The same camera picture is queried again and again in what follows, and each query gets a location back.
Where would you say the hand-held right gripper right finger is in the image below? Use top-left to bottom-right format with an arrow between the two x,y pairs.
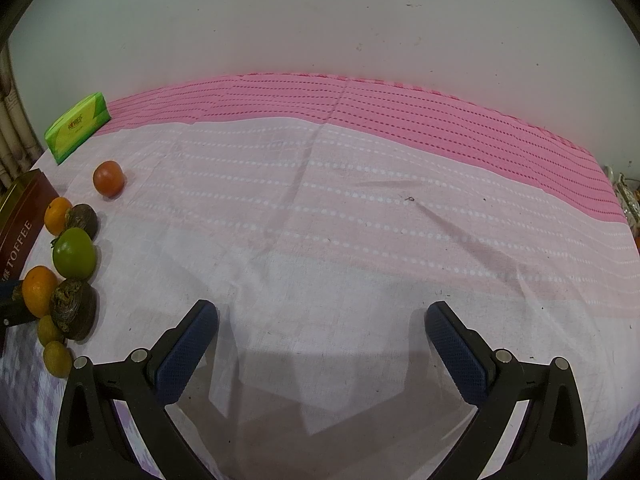
424,301 -> 588,480

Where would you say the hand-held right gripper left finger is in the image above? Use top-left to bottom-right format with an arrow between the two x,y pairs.
56,299 -> 220,480

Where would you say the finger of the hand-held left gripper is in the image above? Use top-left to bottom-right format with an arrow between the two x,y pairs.
0,280 -> 25,329

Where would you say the large orange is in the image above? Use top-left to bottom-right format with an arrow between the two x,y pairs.
21,266 -> 60,318

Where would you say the small yellow-green citrus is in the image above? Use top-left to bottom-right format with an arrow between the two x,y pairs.
42,341 -> 73,378
37,315 -> 65,347

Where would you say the large wrinkled passion fruit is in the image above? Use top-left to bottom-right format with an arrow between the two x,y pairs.
50,280 -> 98,336

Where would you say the small orange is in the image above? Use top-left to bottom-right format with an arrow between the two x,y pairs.
44,197 -> 74,236

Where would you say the green tomato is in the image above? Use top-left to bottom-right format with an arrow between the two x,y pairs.
50,227 -> 97,280

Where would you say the brown candy tin box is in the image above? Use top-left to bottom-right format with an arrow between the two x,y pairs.
0,169 -> 60,358

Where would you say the small dark passion fruit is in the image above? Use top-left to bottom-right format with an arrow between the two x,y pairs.
64,203 -> 99,241

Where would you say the red tomato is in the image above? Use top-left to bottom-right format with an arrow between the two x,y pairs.
93,160 -> 125,197

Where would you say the bamboo print curtain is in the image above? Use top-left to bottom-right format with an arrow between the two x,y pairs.
0,42 -> 43,196

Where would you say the green tissue pack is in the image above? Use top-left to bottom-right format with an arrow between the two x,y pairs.
44,92 -> 111,166

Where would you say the pink and white cloth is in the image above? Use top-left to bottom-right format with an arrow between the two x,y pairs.
0,72 -> 640,480

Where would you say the pile of shiny packets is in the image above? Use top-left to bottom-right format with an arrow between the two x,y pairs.
602,165 -> 640,241

